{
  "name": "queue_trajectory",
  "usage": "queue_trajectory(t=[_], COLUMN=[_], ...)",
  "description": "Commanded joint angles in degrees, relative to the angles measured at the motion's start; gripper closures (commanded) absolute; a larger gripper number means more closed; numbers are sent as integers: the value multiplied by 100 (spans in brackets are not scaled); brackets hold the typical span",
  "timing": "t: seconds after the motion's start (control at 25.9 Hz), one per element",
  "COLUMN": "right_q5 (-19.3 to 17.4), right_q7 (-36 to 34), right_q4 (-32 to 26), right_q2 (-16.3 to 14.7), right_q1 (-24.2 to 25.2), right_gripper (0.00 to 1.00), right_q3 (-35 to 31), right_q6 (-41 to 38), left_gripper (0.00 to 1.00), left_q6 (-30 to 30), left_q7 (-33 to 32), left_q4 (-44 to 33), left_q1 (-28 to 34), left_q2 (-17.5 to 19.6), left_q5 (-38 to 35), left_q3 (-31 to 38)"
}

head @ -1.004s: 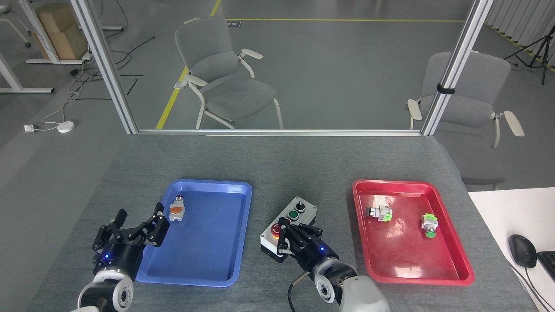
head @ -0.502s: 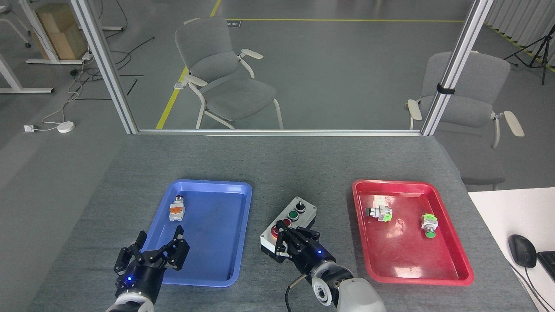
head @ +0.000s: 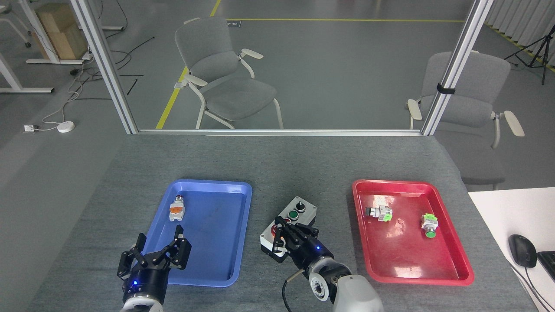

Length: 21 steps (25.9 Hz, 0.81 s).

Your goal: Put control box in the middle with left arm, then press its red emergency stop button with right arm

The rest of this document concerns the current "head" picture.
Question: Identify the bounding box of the cardboard box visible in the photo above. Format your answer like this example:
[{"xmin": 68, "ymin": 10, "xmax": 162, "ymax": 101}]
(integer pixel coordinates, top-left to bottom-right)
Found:
[{"xmin": 32, "ymin": 3, "xmax": 89, "ymax": 61}]

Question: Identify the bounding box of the grey chair with white armrests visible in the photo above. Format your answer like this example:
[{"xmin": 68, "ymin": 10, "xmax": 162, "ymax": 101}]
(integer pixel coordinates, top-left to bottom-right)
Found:
[
  {"xmin": 405, "ymin": 51, "xmax": 525, "ymax": 192},
  {"xmin": 174, "ymin": 16, "xmax": 284, "ymax": 130}
]

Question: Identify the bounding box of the black computer mouse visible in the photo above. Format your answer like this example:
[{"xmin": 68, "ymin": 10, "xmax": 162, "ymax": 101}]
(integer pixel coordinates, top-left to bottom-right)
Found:
[{"xmin": 508, "ymin": 234, "xmax": 538, "ymax": 268}]

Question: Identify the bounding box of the white side table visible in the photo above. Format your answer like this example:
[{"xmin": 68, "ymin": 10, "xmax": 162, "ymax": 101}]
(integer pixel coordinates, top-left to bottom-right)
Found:
[{"xmin": 467, "ymin": 187, "xmax": 555, "ymax": 312}]

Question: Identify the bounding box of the black keyboard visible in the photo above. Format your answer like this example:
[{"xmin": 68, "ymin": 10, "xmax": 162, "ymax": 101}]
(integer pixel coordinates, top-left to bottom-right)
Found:
[{"xmin": 536, "ymin": 251, "xmax": 555, "ymax": 283}]

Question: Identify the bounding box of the black tripod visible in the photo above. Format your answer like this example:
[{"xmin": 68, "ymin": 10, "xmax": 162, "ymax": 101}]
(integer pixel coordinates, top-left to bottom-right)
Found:
[{"xmin": 503, "ymin": 35, "xmax": 555, "ymax": 86}]

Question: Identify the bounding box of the grey control box with buttons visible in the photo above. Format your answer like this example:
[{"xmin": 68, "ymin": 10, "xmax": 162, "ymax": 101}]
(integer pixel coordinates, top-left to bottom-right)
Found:
[{"xmin": 260, "ymin": 196, "xmax": 318, "ymax": 264}]

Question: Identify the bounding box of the red plastic tray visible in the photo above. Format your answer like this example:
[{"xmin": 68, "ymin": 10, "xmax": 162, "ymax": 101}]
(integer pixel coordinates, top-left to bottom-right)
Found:
[{"xmin": 352, "ymin": 179, "xmax": 475, "ymax": 286}]

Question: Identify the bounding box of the orange white push button switch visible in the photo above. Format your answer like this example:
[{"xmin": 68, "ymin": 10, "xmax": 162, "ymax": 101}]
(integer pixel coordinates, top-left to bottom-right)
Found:
[{"xmin": 169, "ymin": 196, "xmax": 186, "ymax": 222}]

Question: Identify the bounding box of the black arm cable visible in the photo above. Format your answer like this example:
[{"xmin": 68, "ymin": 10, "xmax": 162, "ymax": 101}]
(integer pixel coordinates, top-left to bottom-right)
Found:
[{"xmin": 282, "ymin": 269, "xmax": 307, "ymax": 312}]

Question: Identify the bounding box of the white desk leg frame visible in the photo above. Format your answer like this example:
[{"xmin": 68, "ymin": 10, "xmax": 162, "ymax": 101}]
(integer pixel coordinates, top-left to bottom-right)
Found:
[
  {"xmin": 17, "ymin": 0, "xmax": 85, "ymax": 65},
  {"xmin": 0, "ymin": 52, "xmax": 55, "ymax": 94}
]

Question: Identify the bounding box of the green push button switch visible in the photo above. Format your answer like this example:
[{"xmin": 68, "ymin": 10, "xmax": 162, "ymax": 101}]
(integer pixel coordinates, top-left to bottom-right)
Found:
[{"xmin": 421, "ymin": 213, "xmax": 439, "ymax": 238}]

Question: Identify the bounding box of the silver aluminium rail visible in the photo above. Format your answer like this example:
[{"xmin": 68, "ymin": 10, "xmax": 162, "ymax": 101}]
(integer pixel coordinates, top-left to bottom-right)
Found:
[{"xmin": 137, "ymin": 128, "xmax": 424, "ymax": 137}]

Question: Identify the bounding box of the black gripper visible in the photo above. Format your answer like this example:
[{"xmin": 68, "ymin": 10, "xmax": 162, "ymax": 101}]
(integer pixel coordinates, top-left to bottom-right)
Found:
[
  {"xmin": 273, "ymin": 216, "xmax": 335, "ymax": 273},
  {"xmin": 117, "ymin": 224, "xmax": 193, "ymax": 305}
]

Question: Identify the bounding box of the black knob switch green block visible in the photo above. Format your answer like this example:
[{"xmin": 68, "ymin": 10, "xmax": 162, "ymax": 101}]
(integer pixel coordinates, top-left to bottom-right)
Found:
[{"xmin": 365, "ymin": 205, "xmax": 394, "ymax": 222}]

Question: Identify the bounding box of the white floor cable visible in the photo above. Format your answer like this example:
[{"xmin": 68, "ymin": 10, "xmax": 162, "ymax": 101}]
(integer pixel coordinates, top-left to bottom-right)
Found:
[{"xmin": 34, "ymin": 71, "xmax": 94, "ymax": 130}]

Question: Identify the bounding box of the blue plastic tray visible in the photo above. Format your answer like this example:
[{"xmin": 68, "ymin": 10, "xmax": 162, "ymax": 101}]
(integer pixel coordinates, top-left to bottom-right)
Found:
[{"xmin": 138, "ymin": 179, "xmax": 253, "ymax": 288}]

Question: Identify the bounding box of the white pleated curtain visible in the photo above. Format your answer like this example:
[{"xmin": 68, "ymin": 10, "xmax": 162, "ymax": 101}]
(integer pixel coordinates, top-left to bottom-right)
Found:
[{"xmin": 483, "ymin": 0, "xmax": 555, "ymax": 70}]

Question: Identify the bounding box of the black floor cable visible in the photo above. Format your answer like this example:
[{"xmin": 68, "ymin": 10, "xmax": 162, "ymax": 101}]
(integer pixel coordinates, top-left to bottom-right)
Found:
[{"xmin": 74, "ymin": 37, "xmax": 156, "ymax": 94}]

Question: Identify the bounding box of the black mouse cable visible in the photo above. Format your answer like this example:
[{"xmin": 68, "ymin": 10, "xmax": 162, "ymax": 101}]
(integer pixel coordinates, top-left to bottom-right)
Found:
[{"xmin": 511, "ymin": 265, "xmax": 555, "ymax": 312}]

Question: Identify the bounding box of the silver aluminium post black strap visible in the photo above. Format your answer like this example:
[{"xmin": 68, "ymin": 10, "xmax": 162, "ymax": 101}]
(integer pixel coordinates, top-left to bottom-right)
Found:
[{"xmin": 420, "ymin": 0, "xmax": 495, "ymax": 137}]

